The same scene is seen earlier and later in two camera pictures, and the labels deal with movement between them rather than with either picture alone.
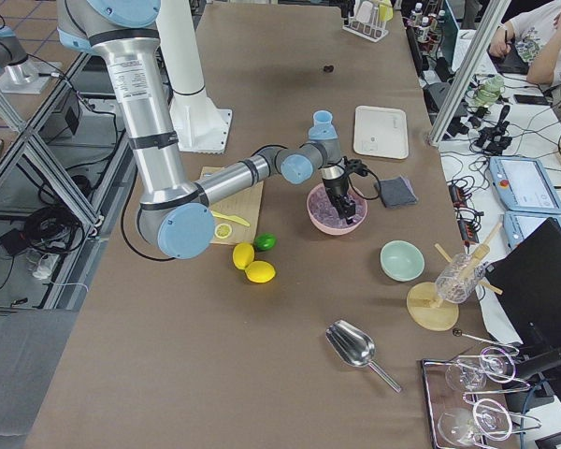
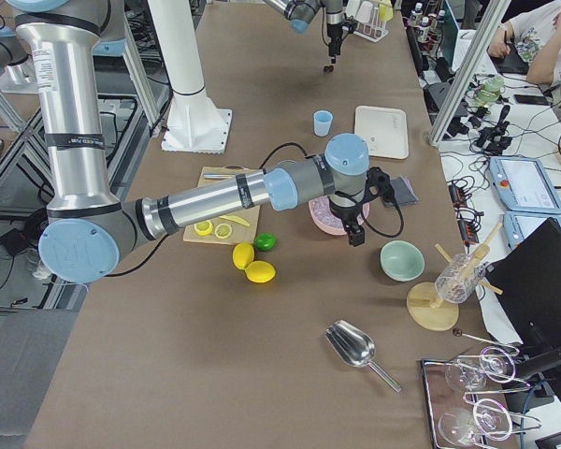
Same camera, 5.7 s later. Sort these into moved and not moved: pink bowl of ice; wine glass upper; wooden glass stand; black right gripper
Moved: black right gripper
Not moved: pink bowl of ice; wooden glass stand; wine glass upper
